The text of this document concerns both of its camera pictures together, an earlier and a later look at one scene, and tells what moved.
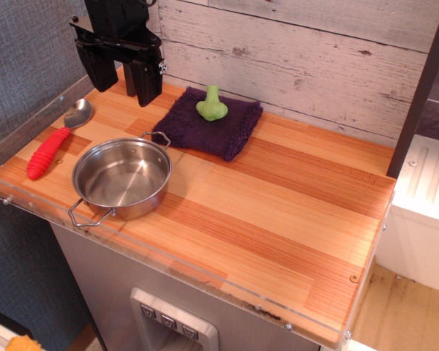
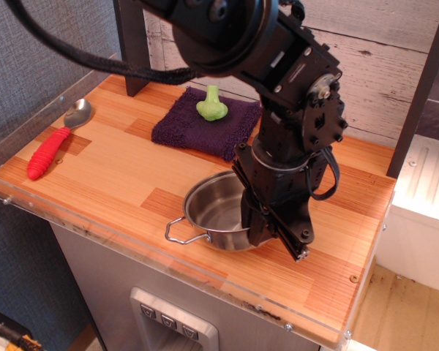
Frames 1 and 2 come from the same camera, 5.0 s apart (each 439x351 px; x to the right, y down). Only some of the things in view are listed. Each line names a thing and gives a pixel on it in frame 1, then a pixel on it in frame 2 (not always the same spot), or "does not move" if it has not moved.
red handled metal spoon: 77,113 does not move
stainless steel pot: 128,177 -> 213,204
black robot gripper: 118,28 -> 282,183
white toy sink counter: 416,239 does not move
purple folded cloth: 180,123 does not move
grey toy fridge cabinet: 142,306 does not move
